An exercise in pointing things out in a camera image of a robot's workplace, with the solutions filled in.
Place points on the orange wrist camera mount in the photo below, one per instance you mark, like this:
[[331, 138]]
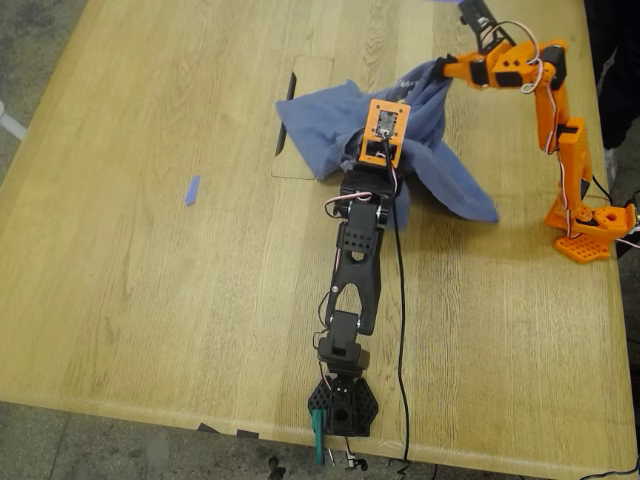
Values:
[[392, 107]]

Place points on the short blue tape piece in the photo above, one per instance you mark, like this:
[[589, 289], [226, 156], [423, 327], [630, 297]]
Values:
[[192, 190]]

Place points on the blue printed T-shirt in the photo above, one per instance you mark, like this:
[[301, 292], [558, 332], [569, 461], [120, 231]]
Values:
[[320, 120]]

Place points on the person in dark clothes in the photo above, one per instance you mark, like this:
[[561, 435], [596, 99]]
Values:
[[625, 100]]

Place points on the white pipe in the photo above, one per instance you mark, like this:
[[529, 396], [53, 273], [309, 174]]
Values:
[[10, 122]]

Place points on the teal table clamp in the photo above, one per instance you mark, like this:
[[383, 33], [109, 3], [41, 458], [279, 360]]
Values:
[[318, 435]]

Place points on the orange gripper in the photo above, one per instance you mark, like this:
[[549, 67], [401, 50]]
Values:
[[461, 71]]

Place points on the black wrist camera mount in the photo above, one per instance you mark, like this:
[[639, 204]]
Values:
[[480, 20]]

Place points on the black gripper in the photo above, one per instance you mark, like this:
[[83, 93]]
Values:
[[361, 164]]

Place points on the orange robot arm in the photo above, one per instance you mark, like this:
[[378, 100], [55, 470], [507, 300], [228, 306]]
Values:
[[575, 165]]

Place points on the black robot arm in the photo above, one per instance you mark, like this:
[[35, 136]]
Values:
[[357, 280]]

